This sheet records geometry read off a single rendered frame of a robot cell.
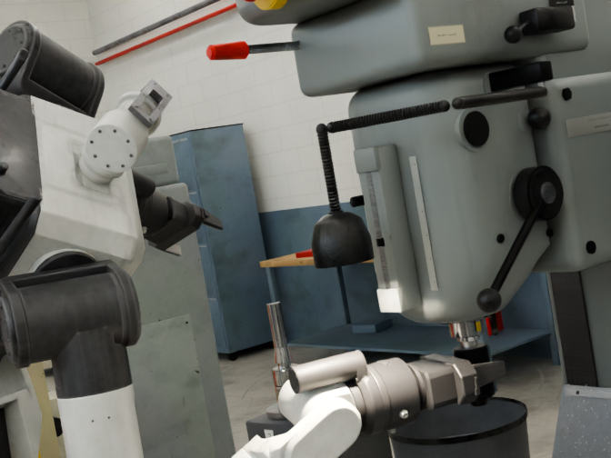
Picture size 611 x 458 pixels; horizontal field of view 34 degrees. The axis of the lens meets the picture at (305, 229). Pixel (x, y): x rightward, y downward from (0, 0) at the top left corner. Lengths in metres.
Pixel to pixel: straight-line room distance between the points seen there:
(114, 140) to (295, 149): 7.25
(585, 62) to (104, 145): 0.65
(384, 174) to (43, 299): 0.44
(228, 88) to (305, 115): 1.10
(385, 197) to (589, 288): 0.55
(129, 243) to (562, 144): 0.58
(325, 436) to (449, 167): 0.36
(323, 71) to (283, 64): 7.19
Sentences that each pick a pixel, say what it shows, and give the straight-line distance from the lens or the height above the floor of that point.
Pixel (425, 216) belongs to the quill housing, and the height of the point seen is 1.45.
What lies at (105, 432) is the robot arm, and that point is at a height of 1.28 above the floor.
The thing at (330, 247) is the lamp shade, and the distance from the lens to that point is 1.16.
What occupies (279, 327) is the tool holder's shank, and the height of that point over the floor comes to 1.28.
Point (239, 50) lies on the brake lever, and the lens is 1.29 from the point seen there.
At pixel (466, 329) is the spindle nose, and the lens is 1.35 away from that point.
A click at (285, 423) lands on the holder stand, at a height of 1.13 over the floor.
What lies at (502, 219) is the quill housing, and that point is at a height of 1.43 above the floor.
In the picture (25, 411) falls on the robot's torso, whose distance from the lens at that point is 1.62.
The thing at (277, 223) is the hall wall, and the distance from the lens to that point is 8.83.
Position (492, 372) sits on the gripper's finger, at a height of 1.23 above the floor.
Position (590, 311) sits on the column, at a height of 1.23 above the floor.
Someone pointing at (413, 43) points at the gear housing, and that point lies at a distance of 1.20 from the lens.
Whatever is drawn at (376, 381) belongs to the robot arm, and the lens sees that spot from 1.28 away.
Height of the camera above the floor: 1.54
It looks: 4 degrees down
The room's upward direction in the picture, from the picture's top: 10 degrees counter-clockwise
